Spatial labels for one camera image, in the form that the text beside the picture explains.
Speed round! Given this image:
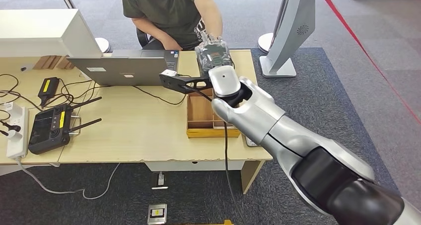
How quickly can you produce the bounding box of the light wooden desk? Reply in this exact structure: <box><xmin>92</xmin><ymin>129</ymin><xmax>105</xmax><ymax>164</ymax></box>
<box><xmin>58</xmin><ymin>50</ymin><xmax>274</xmax><ymax>195</ymax></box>
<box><xmin>0</xmin><ymin>56</ymin><xmax>96</xmax><ymax>177</ymax></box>

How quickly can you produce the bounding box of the white round stand base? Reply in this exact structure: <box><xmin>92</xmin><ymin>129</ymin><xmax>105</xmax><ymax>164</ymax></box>
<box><xmin>257</xmin><ymin>32</ymin><xmax>275</xmax><ymax>54</ymax></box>

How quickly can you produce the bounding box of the black remote controller with antennas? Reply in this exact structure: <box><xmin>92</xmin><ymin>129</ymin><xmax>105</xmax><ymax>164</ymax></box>
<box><xmin>27</xmin><ymin>96</ymin><xmax>103</xmax><ymax>155</ymax></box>

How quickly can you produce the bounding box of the white power strip cord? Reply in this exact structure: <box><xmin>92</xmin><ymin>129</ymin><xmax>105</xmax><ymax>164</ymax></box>
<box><xmin>15</xmin><ymin>157</ymin><xmax>122</xmax><ymax>201</ymax></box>

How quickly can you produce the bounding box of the grey laptop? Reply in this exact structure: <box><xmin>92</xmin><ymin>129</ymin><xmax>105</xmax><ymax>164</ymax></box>
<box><xmin>67</xmin><ymin>50</ymin><xmax>180</xmax><ymax>87</ymax></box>

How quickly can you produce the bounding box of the white power strip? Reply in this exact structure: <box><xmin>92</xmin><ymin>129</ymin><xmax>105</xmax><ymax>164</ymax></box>
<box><xmin>5</xmin><ymin>105</ymin><xmax>30</xmax><ymax>160</ymax></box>

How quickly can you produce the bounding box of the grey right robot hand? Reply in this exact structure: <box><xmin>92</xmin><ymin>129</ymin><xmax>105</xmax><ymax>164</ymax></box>
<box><xmin>195</xmin><ymin>31</ymin><xmax>233</xmax><ymax>75</ymax></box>

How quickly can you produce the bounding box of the red barrier line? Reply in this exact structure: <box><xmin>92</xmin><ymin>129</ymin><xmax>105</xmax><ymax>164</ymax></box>
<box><xmin>315</xmin><ymin>0</ymin><xmax>421</xmax><ymax>126</ymax></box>

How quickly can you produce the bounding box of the silver standing display kiosk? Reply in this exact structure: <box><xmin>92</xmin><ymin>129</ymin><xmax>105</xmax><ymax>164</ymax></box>
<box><xmin>259</xmin><ymin>0</ymin><xmax>316</xmax><ymax>78</ymax></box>

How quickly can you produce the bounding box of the black office chair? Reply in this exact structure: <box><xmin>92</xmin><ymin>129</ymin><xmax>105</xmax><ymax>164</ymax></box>
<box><xmin>136</xmin><ymin>28</ymin><xmax>154</xmax><ymax>49</ymax></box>

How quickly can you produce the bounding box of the black power adapter yellow label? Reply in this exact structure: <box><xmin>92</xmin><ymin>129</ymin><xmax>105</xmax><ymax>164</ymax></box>
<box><xmin>37</xmin><ymin>77</ymin><xmax>61</xmax><ymax>108</ymax></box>

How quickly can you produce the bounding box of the black power plug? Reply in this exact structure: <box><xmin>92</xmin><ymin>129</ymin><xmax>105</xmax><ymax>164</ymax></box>
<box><xmin>0</xmin><ymin>120</ymin><xmax>22</xmax><ymax>133</ymax></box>

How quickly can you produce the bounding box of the white boxy monitor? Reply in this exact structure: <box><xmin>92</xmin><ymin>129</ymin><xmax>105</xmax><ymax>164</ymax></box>
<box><xmin>0</xmin><ymin>8</ymin><xmax>104</xmax><ymax>58</ymax></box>

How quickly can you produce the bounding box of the black laptop power cable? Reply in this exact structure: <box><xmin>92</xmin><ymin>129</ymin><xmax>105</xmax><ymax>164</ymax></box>
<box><xmin>133</xmin><ymin>74</ymin><xmax>192</xmax><ymax>106</ymax></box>

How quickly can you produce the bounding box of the person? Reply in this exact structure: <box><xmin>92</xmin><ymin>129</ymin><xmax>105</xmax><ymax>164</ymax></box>
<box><xmin>121</xmin><ymin>0</ymin><xmax>224</xmax><ymax>51</ymax></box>

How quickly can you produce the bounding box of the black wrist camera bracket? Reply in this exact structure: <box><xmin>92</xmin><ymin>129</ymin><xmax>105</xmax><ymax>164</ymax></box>
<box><xmin>159</xmin><ymin>73</ymin><xmax>213</xmax><ymax>95</ymax></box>

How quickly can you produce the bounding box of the metal floor socket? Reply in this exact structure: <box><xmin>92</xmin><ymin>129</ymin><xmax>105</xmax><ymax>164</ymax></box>
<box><xmin>147</xmin><ymin>204</ymin><xmax>168</xmax><ymax>225</ymax></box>

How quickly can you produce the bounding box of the dark grey floor rug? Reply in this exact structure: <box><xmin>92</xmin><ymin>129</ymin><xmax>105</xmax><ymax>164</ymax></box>
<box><xmin>0</xmin><ymin>47</ymin><xmax>402</xmax><ymax>225</ymax></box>

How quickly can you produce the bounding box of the wooden compartment organizer box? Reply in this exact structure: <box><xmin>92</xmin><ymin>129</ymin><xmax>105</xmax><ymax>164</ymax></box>
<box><xmin>186</xmin><ymin>86</ymin><xmax>241</xmax><ymax>139</ymax></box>

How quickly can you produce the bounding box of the person's right hand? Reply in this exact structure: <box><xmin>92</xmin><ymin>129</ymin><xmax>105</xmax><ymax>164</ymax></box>
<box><xmin>161</xmin><ymin>38</ymin><xmax>183</xmax><ymax>51</ymax></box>

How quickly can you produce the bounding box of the open floor outlet with plug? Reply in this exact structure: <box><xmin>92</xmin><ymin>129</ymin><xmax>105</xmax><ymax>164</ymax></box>
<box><xmin>151</xmin><ymin>171</ymin><xmax>169</xmax><ymax>191</ymax></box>

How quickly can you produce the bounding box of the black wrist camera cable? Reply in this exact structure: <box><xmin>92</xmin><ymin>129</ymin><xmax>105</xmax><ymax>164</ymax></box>
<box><xmin>187</xmin><ymin>85</ymin><xmax>247</xmax><ymax>225</ymax></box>

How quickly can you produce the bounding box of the thin black cable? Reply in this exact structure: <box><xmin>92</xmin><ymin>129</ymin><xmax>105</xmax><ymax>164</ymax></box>
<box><xmin>0</xmin><ymin>74</ymin><xmax>44</xmax><ymax>112</ymax></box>

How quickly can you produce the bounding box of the black adapter cable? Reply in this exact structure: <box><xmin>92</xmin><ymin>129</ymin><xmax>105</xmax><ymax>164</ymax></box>
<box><xmin>41</xmin><ymin>79</ymin><xmax>110</xmax><ymax>109</ymax></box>

